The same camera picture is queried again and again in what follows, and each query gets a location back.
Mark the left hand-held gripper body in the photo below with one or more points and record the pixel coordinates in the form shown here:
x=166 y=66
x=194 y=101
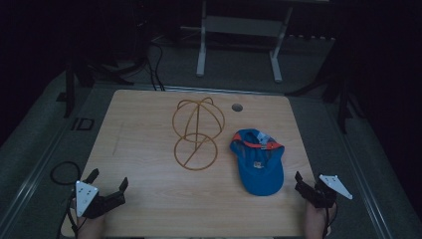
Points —
x=87 y=198

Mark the blue cap with orange trim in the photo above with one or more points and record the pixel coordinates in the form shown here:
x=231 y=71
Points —
x=261 y=166

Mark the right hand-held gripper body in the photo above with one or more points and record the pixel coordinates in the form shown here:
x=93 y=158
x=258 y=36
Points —
x=326 y=192

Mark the round grey table grommet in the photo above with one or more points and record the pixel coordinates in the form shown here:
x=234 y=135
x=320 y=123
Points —
x=237 y=107

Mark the white metal desk frame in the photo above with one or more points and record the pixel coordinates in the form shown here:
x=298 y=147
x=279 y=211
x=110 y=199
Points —
x=244 y=26

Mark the person's right hand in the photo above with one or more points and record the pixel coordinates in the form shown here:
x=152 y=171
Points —
x=316 y=221

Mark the person's left hand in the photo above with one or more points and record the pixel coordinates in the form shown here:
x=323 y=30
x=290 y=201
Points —
x=90 y=228

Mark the black tripod stand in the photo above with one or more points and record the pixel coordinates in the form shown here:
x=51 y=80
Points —
x=341 y=86
x=79 y=71

